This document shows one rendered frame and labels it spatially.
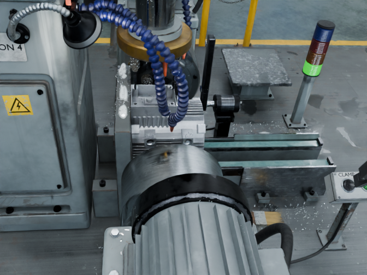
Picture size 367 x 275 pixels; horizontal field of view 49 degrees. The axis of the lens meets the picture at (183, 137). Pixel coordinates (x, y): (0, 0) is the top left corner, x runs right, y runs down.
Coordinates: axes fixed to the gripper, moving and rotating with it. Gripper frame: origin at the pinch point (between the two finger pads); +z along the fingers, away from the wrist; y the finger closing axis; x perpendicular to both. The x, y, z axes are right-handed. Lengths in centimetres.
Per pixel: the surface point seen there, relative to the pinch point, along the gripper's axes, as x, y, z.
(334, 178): -2.0, 3.2, 7.7
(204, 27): -181, -8, 201
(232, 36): -195, -41, 236
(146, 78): -41, 48, 28
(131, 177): -3, 53, 3
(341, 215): 5.5, -3.6, 20.7
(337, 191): 1.3, 3.2, 7.7
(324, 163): -12.0, -6.6, 31.0
